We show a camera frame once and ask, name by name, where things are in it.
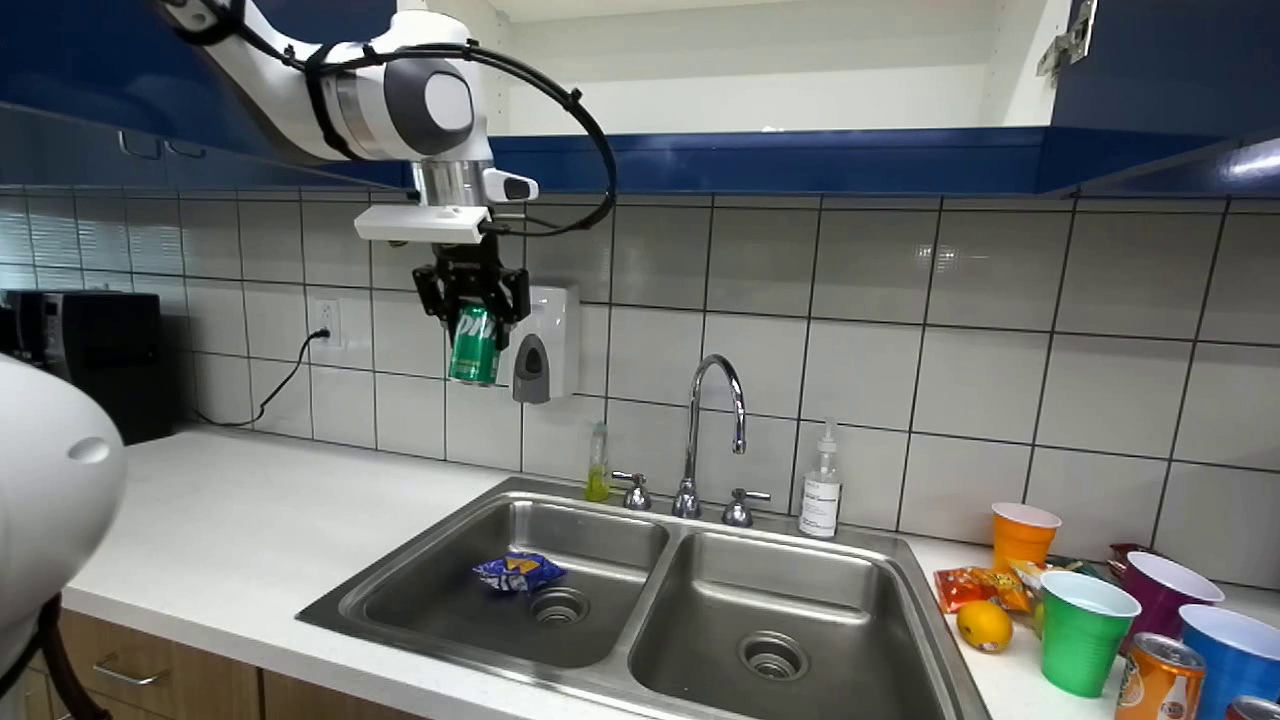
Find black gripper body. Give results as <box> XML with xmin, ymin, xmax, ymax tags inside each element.
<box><xmin>431</xmin><ymin>238</ymin><xmax>516</xmax><ymax>298</ymax></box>

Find green soda can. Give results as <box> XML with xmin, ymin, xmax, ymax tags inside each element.
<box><xmin>444</xmin><ymin>301</ymin><xmax>502</xmax><ymax>391</ymax></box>

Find blue cabinet with white interior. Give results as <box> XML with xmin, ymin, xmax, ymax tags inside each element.
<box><xmin>310</xmin><ymin>0</ymin><xmax>1214</xmax><ymax>200</ymax></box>

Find stainless steel double sink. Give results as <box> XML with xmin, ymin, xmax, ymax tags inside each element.
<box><xmin>291</xmin><ymin>478</ymin><xmax>994</xmax><ymax>720</ymax></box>

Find glossy blue cabinet door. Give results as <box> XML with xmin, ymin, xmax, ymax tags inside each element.
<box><xmin>1051</xmin><ymin>0</ymin><xmax>1280</xmax><ymax>200</ymax></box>
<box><xmin>0</xmin><ymin>0</ymin><xmax>404</xmax><ymax>153</ymax></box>

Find wooden base cabinet drawers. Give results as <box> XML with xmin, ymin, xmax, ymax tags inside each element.
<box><xmin>22</xmin><ymin>604</ymin><xmax>444</xmax><ymax>720</ymax></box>

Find metal cabinet door hinge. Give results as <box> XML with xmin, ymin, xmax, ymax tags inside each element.
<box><xmin>1036</xmin><ymin>0</ymin><xmax>1105</xmax><ymax>77</ymax></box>

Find orange soda can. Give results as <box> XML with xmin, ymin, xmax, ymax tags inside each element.
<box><xmin>1110</xmin><ymin>627</ymin><xmax>1206</xmax><ymax>720</ymax></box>

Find yellow-green dish soap bottle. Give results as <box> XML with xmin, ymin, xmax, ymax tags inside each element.
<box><xmin>580</xmin><ymin>422</ymin><xmax>616</xmax><ymax>507</ymax></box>

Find chrome gooseneck faucet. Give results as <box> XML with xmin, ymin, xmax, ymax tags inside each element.
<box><xmin>666</xmin><ymin>354</ymin><xmax>752</xmax><ymax>523</ymax></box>

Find blue snack bag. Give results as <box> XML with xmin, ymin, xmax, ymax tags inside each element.
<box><xmin>468</xmin><ymin>549</ymin><xmax>572</xmax><ymax>600</ymax></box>

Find black countertop appliance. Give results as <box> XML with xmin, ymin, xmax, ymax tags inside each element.
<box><xmin>0</xmin><ymin>289</ymin><xmax>177</xmax><ymax>450</ymax></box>

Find clear bottle with white label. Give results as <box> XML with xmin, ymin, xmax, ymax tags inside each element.
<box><xmin>796</xmin><ymin>422</ymin><xmax>848</xmax><ymax>543</ymax></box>

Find orange red chip bag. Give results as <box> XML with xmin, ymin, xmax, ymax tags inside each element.
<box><xmin>930</xmin><ymin>555</ymin><xmax>1051</xmax><ymax>620</ymax></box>

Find orange plastic cup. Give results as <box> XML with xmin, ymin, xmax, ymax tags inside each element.
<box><xmin>986</xmin><ymin>500</ymin><xmax>1064</xmax><ymax>575</ymax></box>

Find yellow lemon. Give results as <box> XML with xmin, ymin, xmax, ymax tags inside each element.
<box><xmin>953</xmin><ymin>596</ymin><xmax>1014</xmax><ymax>657</ymax></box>

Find green plastic cup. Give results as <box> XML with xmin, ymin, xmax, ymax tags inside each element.
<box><xmin>1036</xmin><ymin>570</ymin><xmax>1143</xmax><ymax>701</ymax></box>

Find purple plastic cup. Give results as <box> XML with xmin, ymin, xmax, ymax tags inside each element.
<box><xmin>1120</xmin><ymin>549</ymin><xmax>1226</xmax><ymax>642</ymax></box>

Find blue plastic cup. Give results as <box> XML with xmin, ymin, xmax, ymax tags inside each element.
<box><xmin>1176</xmin><ymin>600</ymin><xmax>1280</xmax><ymax>720</ymax></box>

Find white wall soap dispenser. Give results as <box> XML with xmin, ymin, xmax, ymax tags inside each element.
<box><xmin>506</xmin><ymin>280</ymin><xmax>576</xmax><ymax>408</ymax></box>

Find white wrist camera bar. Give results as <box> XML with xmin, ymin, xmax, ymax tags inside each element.
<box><xmin>347</xmin><ymin>200</ymin><xmax>494</xmax><ymax>248</ymax></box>

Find white wall power outlet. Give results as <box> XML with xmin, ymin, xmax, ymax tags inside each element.
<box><xmin>305</xmin><ymin>289</ymin><xmax>344</xmax><ymax>354</ymax></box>

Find black power cord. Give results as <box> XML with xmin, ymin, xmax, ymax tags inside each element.
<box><xmin>196</xmin><ymin>324</ymin><xmax>335</xmax><ymax>434</ymax></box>

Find chrome faucet handle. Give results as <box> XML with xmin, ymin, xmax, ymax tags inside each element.
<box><xmin>606</xmin><ymin>467</ymin><xmax>657</xmax><ymax>515</ymax></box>
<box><xmin>717</xmin><ymin>485</ymin><xmax>777</xmax><ymax>528</ymax></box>

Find blue cabinets with metal handles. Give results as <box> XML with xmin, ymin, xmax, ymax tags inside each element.
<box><xmin>0</xmin><ymin>98</ymin><xmax>404</xmax><ymax>191</ymax></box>

